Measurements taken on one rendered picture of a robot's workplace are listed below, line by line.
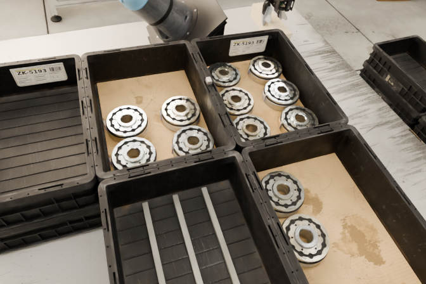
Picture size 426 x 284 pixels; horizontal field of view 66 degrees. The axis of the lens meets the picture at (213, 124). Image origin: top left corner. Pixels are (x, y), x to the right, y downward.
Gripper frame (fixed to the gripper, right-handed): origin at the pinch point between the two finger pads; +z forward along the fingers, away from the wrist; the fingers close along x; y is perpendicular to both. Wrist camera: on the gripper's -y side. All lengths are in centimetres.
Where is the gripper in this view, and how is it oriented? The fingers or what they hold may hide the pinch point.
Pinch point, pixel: (270, 21)
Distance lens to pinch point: 147.0
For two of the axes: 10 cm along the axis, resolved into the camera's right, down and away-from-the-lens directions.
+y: 3.7, 7.4, -5.6
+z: -0.9, 6.3, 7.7
